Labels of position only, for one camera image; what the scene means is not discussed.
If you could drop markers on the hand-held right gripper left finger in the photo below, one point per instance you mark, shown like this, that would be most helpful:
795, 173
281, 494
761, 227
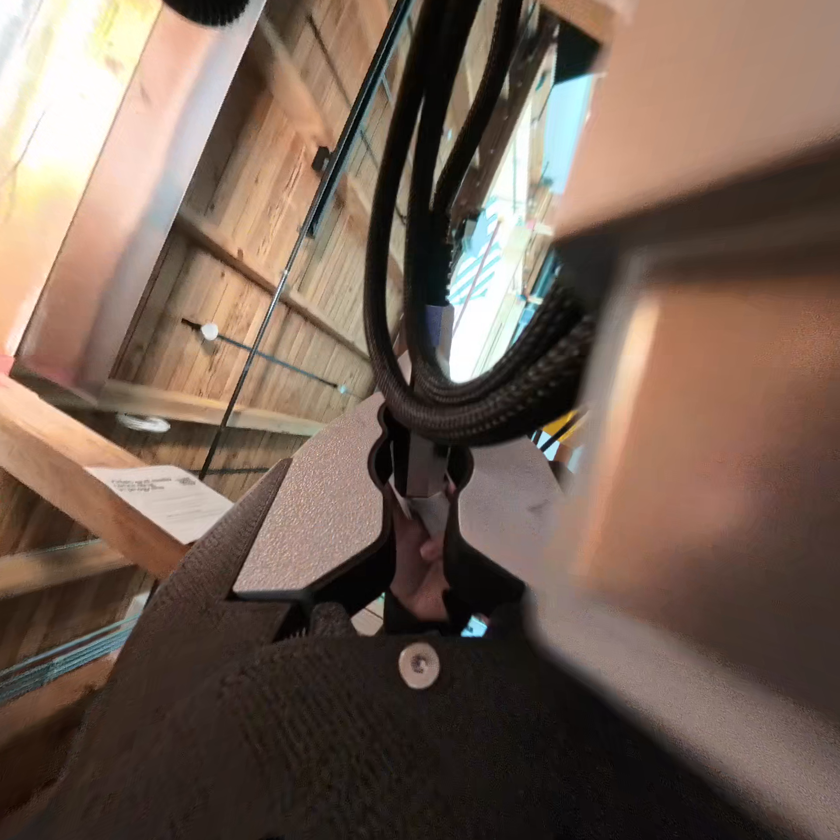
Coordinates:
315, 505

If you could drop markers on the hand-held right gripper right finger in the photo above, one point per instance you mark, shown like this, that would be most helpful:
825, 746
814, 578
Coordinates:
505, 512

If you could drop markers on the grey metal adapter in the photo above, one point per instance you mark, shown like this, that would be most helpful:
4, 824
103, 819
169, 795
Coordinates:
420, 466

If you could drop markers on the person's left hand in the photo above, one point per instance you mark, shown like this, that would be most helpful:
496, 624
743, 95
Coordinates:
420, 577

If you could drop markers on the white paper sheet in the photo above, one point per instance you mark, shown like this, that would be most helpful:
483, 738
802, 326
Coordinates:
164, 499

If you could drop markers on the thin black rod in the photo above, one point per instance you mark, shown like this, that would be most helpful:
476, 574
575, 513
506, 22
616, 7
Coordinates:
256, 348

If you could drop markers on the white round ceiling sensor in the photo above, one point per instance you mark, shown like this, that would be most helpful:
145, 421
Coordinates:
208, 330

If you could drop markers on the wooden beam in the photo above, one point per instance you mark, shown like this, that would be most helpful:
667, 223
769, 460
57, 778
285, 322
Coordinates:
65, 459

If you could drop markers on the black ceiling track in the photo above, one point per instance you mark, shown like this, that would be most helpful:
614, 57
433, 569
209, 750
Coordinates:
348, 131

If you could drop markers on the black pleated lamp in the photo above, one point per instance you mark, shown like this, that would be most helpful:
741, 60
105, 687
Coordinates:
203, 10

